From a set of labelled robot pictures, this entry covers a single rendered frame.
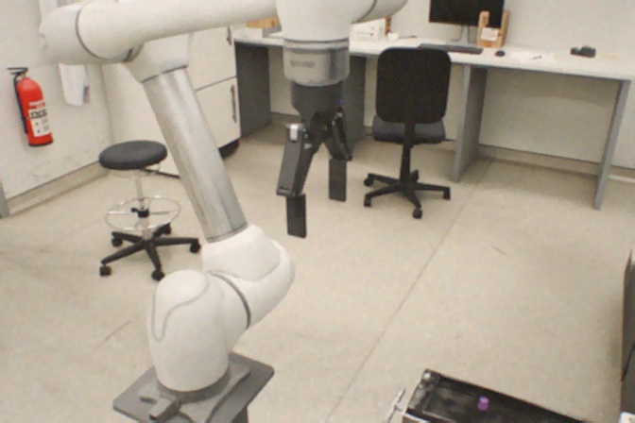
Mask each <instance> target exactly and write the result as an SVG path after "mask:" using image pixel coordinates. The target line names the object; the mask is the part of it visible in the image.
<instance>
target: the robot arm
mask: <svg viewBox="0 0 635 423"><path fill-rule="evenodd" d="M408 2H409V0H82V1H81V2H78V3H75V4H73V5H68V6H65V7H61V8H56V9H54V10H52V11H50V12H49V13H48V14H47V16H46V17H45V18H44V19H43V21H42V23H41V25H40V27H39V31H38V32H39V39H38V41H39V44H40V46H41V49H42V50H43V52H44V53H45V54H46V55H47V56H48V57H49V58H51V59H52V60H54V61H56V62H59V63H61V64H64V65H68V66H81V64H115V63H120V64H121V65H122V66H123V67H124V68H125V69H126V70H127V71H128V72H129V73H130V75H131V76H133V78H135V79H136V80H137V82H138V83H139V84H142V85H143V88H144V90H145V92H146V96H147V99H148V101H149V103H150V106H151V108H152V110H153V113H154V115H155V118H156V120H157V122H158V125H159V127H160V131H161V133H162V135H163V138H164V140H165V143H166V145H167V149H168V151H170V153H171V156H172V158H173V161H174V163H175V164H176V168H177V170H178V172H179V175H180V179H181V181H182V183H183V187H184V189H185V192H186V193H187V195H188V198H189V200H190V204H191V206H193V208H194V211H195V213H196V215H197V219H198V222H199V224H200V226H201V229H202V231H203V234H204V236H205V239H206V241H205V242H204V245H203V248H202V250H201V258H202V270H198V269H184V270H179V271H176V273H173V274H170V275H168V276H166V277H165V278H164V279H162V280H161V281H160V282H159V283H158V284H157V285H156V286H155V288H154V290H153V293H152V296H151V299H150V301H149V305H148V312H147V334H148V341H149V347H150V353H151V358H152V362H153V364H154V367H155V370H156V376H157V377H155V378H154V379H153V380H152V381H151V382H150V383H148V384H146V385H145V386H143V387H142V388H140V390H139V391H138V396H139V399H140V400H141V401H143V402H150V403H154V404H156V405H155V407H154V408H153V410H152V411H151V412H150V414H149V417H150V419H151V420H152V423H162V422H163V421H165V420H166V419H167V418H168V417H169V416H170V415H172V414H174V413H176V414H178V415H180V416H182V417H184V418H186V419H188V420H190V421H191V422H192V423H209V421H210V419H211V416H212V415H213V413H214V412H215V411H217V410H218V409H219V407H220V405H221V404H222V403H223V402H224V401H225V400H226V398H227V397H228V396H229V395H230V394H231V393H232V392H233V390H234V389H235V388H236V387H237V386H238V385H240V384H241V383H242V382H243V381H245V380H246V379H247V378H248V377H249V376H250V369H249V367H248V366H246V365H240V364H233V363H231V362H229V353H230V352H231V351H232V349H233V348H234V346H235V345H236V343H237V340H238V339H239V337H240V336H241V335H242V333H244V332H245V331H246V330H248V329H249V328H251V327H253V326H254V325H255V324H257V323H258V322H260V320H262V319H263V318H264V317H265V316H267V315H268V314H269V313H270V312H271V311H272V310H273V309H274V308H275V307H276V306H277V305H278V304H280V303H281V301H282V300H283V298H284V297H285V296H286V294H287V292H288V291H289V289H290V287H291V283H292V281H293V278H294V273H295V270H294V264H293V261H292V258H291V256H290V254H289V253H288V251H287V249H286V248H285V247H284V246H283V245H281V244H279V243H277V242H275V241H273V240H271V239H268V238H267V237H266V234H265V233H264V231H263V230H261V229H260V228H258V227H256V226H254V225H252V224H248V222H247V219H245V216H244V214H243V212H242V210H241V207H240V205H239V201H238V199H237V196H236V193H235V191H234V189H233V186H232V182H231V179H230V177H229V174H227V172H226V168H225V166H224V163H223V161H222V159H221V157H220V154H219V152H218V148H217V146H216V143H215V139H214V137H213V134H212V131H211V129H210V127H209V124H208V122H207V119H205V116H204V114H203V110H202V108H201V106H200V104H199V101H198V99H197V95H196V91H195V89H194V86H193V84H192V81H191V79H190V77H189V75H188V72H187V70H186V68H187V67H188V66H189V61H190V56H189V46H190V43H191V41H192V40H193V38H195V34H196V32H199V31H203V30H208V29H215V28H220V27H223V26H224V25H235V24H240V23H245V22H250V21H256V20H262V19H266V18H273V17H278V16H279V19H280V22H281V26H282V30H283V62H284V75H285V76H286V77H287V78H288V79H290V82H289V86H290V105H291V107H292V108H293V109H295V110H297V111H298V112H299V114H300V117H299V122H298V124H297V125H292V124H287V126H286V136H285V146H284V151H283V160H282V166H281V172H280V176H279V177H278V181H277V186H276V195H280V196H285V206H286V229H287V234H288V235H292V237H297V238H301V239H305V238H306V237H307V226H306V194H305V193H303V192H302V191H303V187H304V183H305V180H306V178H307V175H308V172H309V168H310V164H311V161H313V158H314V156H315V153H317V152H318V150H319V147H320V146H321V145H322V144H324V145H325V147H326V148H327V150H329V152H330V154H331V157H332V158H333V159H330V160H329V199H332V200H336V201H341V202H345V201H346V200H347V161H352V156H351V155H349V153H352V141H351V136H350V132H349V128H348V124H347V120H346V111H345V110H344V104H343V78H346V77H347V76H348V75H349V73H350V45H351V41H350V32H351V25H358V24H363V23H368V22H371V21H376V20H380V19H383V18H386V17H389V16H391V15H393V14H395V13H397V12H398V11H399V10H400V9H402V8H403V7H404V6H405V5H406V3H408ZM343 144H345V145H343ZM283 186H284V187H283Z"/></svg>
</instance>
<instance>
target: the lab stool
mask: <svg viewBox="0 0 635 423"><path fill-rule="evenodd" d="M166 157H167V149H166V146H165V144H162V143H160V142H157V141H152V140H133V141H126V142H122V143H121V144H114V145H112V146H109V147H107V148H106V149H104V150H103V151H102V152H101V153H100V154H99V162H100V164H101V165H102V166H103V167H104V168H107V169H110V170H111V173H112V172H114V171H115V170H116V171H133V172H134V177H120V176H117V175H115V174H113V173H112V175H113V176H115V177H118V178H135V184H136V189H137V195H138V197H133V198H130V199H126V201H123V202H121V203H118V204H116V205H114V206H113V207H111V208H110V209H109V210H108V211H107V212H106V214H105V222H106V223H107V225H108V226H110V227H112V228H116V229H120V230H128V231H137V230H141V231H142V235H137V234H132V233H126V232H122V231H117V230H114V231H112V236H113V239H112V246H113V247H117V246H119V245H122V244H123V242H122V240H123V241H126V242H130V243H133V245H130V246H127V247H125V248H123V249H121V250H118V251H116V252H114V253H112V254H111V255H109V256H107V258H105V259H103V260H102V261H101V264H103V265H104V266H100V275H101V276H105V274H106V275H110V274H111V273H112V269H111V266H110V265H107V264H109V263H111V262H115V261H118V260H120V259H123V258H126V257H128V256H129V255H131V254H133V253H136V252H138V251H141V250H144V249H145V250H146V253H147V256H148V257H149V259H150V260H151V261H152V263H153V265H154V267H155V268H156V269H155V270H153V272H152V275H151V277H152V278H153V279H155V280H157V281H161V280H162V279H164V277H165V274H164V272H163V271H162V270H161V269H162V264H161V261H160V258H159V256H158V252H157V249H156V246H167V245H190V247H189V250H190V252H193V253H198V251H199V250H200V248H201V244H200V243H199V238H161V236H162V234H164V235H168V234H170V233H171V230H173V229H171V227H170V222H171V221H174V220H175V218H177V217H178V216H179V215H180V212H181V206H180V203H179V201H177V200H176V199H174V198H170V197H166V196H160V195H146V196H144V195H143V189H142V182H141V177H145V176H150V175H152V174H155V173H156V172H158V171H159V170H160V169H161V164H160V162H161V161H163V160H165V159H166ZM155 164H159V165H160V168H159V169H158V170H157V171H155V172H153V173H151V174H147V175H143V176H140V171H139V170H141V169H145V168H149V167H152V166H155ZM144 198H149V200H148V202H147V204H146V206H145V201H144ZM153 198H162V199H167V200H170V201H174V203H175V204H176V205H178V207H179V210H178V211H151V212H149V208H148V207H149V205H150V203H152V200H153ZM137 199H138V200H139V207H138V209H136V208H131V211H132V212H128V211H112V210H114V209H115V208H117V207H119V206H121V205H123V204H126V203H129V202H133V200H137ZM169 213H175V215H174V216H173V217H171V218H169V220H166V221H164V222H163V223H160V224H158V225H155V226H150V224H149V217H148V216H149V215H150V214H169ZM109 214H128V215H138V217H139V220H138V221H137V223H136V224H135V226H134V227H133V228H120V227H117V226H115V225H113V224H111V223H110V222H109V220H108V215H109ZM139 224H140V225H141V227H140V228H137V227H138V225H139ZM153 228H156V229H155V230H154V231H153V232H152V229H153Z"/></svg>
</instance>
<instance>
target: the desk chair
mask: <svg viewBox="0 0 635 423"><path fill-rule="evenodd" d="M451 66H452V60H451V57H450V55H449V53H448V52H446V51H445V50H444V49H441V48H438V47H412V46H391V47H388V48H386V49H384V50H382V51H381V52H380V54H379V55H378V59H377V65H376V91H375V112H376V114H375V115H374V116H373V121H372V128H371V133H366V135H369V136H370V137H373V140H374V141H376V142H381V143H395V144H402V145H403V153H402V159H401V167H400V177H399V178H390V177H386V176H382V175H378V174H372V173H368V177H367V178H365V180H364V184H365V185H366V186H370V184H372V183H373V180H378V181H381V182H383V183H386V184H388V185H387V186H384V188H381V189H378V190H374V191H371V192H368V193H366V194H365V198H364V207H366V206H369V207H371V198H372V197H375V196H380V195H388V194H392V193H397V192H400V191H402V192H403V193H404V195H405V196H406V197H407V198H408V199H409V201H411V202H412V204H413V205H414V206H415V207H416V209H414V211H413V217H417V218H421V216H422V210H420V209H421V203H420V200H419V199H418V197H417V196H416V194H415V193H414V191H431V192H443V196H442V199H445V198H448V199H451V187H448V186H445V185H440V184H433V183H424V182H417V180H419V178H420V177H419V170H415V171H413V172H412V173H410V148H413V147H414V145H420V144H441V143H442V142H443V141H445V142H449V141H451V140H449V139H445V137H446V133H445V128H444V125H443V121H442V119H443V118H444V116H445V112H446V108H447V100H448V91H449V83H450V75H451Z"/></svg>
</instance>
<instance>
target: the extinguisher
mask: <svg viewBox="0 0 635 423"><path fill-rule="evenodd" d="M23 69H24V71H19V72H14V73H10V74H11V75H16V76H15V78H14V81H12V82H13V88H14V91H15V94H16V99H17V102H18V106H19V110H20V113H21V119H22V120H23V126H24V131H25V134H26V137H27V142H28V145H29V146H33V147H39V146H46V145H49V144H52V143H53V142H55V141H54V138H53V134H52V129H51V126H50V122H49V117H48V113H47V109H46V105H45V101H44V97H43V90H42V88H41V86H40V85H39V84H38V83H37V82H36V81H34V80H32V79H30V77H29V76H30V74H29V72H27V71H29V70H28V67H18V68H7V70H10V71H13V70H23ZM18 76H22V80H21V79H20V80H17V78H18Z"/></svg>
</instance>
